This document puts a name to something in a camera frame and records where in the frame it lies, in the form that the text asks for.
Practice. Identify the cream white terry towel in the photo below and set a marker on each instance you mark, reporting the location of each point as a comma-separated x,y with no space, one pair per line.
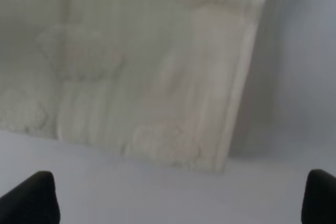
155,79

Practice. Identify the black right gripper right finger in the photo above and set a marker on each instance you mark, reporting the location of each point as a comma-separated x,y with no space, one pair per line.
318,204

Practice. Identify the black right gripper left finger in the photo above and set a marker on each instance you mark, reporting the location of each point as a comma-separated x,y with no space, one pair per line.
32,201

